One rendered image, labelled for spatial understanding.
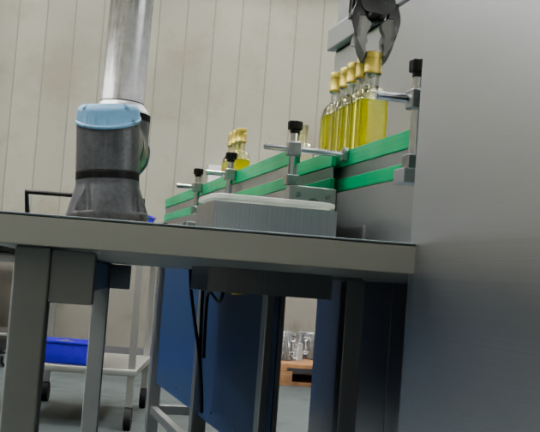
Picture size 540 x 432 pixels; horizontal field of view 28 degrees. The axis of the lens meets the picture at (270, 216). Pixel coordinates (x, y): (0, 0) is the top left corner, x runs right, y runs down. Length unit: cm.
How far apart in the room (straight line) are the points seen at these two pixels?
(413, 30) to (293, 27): 654
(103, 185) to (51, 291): 71
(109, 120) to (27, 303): 77
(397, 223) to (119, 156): 52
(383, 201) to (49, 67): 704
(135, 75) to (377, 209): 58
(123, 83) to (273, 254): 98
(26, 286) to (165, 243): 17
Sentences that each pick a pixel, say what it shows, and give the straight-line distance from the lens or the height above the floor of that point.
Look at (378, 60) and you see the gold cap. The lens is 214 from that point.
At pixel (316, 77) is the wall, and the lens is 878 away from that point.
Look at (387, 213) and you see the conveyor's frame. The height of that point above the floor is 82.
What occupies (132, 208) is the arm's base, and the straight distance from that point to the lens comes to 193.
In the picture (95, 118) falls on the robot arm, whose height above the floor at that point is 96.
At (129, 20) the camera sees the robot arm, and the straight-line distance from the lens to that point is 215.
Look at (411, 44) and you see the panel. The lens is 232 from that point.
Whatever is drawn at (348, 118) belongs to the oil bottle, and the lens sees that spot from 217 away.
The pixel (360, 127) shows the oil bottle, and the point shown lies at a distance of 209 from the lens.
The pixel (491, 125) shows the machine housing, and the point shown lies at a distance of 107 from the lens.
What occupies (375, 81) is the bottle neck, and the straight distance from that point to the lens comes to 213.
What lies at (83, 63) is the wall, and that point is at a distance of 873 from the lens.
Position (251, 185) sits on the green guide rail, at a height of 92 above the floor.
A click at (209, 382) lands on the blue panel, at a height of 43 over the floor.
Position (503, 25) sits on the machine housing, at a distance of 108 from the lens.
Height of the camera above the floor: 69
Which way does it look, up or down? 4 degrees up
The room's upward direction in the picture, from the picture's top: 4 degrees clockwise
